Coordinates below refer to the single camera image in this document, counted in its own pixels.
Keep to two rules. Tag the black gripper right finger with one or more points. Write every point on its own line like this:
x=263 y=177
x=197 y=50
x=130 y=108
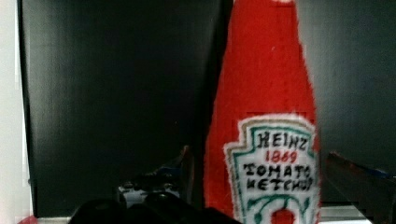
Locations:
x=371 y=191

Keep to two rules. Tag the red plush ketchup bottle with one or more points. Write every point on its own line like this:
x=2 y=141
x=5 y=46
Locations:
x=261 y=153

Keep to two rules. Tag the black silver toaster oven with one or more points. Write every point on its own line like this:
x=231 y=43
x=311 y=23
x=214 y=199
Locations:
x=114 y=88

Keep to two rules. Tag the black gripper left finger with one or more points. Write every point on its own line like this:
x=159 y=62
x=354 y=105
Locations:
x=175 y=176

